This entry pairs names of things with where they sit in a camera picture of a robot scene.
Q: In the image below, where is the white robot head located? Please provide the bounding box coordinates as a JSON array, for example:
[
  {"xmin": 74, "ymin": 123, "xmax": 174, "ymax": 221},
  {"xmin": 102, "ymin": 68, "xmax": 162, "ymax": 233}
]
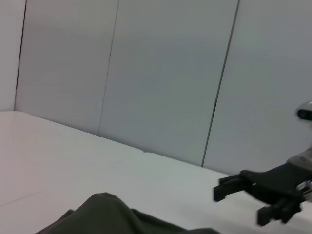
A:
[{"xmin": 294, "ymin": 100, "xmax": 312, "ymax": 122}]

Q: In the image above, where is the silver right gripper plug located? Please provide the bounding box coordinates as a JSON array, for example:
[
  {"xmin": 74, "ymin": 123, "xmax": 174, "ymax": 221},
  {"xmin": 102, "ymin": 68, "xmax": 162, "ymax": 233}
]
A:
[{"xmin": 296, "ymin": 180, "xmax": 312, "ymax": 197}]

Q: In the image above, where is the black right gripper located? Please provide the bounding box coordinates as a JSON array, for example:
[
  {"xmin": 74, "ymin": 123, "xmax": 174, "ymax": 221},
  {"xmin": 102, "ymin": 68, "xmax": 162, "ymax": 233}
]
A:
[{"xmin": 213, "ymin": 161, "xmax": 312, "ymax": 227}]

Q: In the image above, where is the dark green t-shirt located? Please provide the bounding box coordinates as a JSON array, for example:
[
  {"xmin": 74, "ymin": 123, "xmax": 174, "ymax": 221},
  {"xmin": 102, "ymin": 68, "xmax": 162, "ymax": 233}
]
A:
[{"xmin": 34, "ymin": 192, "xmax": 221, "ymax": 234}]

